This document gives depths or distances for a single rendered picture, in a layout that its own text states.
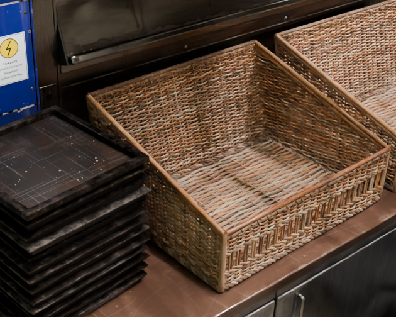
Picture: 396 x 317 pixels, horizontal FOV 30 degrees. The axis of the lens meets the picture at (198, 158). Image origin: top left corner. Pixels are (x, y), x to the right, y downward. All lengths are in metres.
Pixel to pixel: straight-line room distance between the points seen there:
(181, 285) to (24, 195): 0.42
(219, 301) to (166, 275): 0.14
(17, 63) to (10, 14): 0.11
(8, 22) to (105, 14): 0.26
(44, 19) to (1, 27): 0.12
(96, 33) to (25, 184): 0.48
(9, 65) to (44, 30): 0.12
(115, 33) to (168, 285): 0.58
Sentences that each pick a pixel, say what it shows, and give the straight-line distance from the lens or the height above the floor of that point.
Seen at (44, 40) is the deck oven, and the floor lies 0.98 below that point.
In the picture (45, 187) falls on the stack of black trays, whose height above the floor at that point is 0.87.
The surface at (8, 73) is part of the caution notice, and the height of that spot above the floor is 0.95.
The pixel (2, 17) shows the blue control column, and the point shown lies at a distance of 1.54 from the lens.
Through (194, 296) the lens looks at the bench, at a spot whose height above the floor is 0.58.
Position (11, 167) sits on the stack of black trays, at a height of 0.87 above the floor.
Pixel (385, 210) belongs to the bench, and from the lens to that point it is 1.86.
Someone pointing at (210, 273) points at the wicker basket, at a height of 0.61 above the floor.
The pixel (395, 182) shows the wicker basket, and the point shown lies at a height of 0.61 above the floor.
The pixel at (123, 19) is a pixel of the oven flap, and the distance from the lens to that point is 1.73.
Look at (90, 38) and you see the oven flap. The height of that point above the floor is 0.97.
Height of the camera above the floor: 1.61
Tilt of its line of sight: 31 degrees down
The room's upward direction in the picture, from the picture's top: 3 degrees clockwise
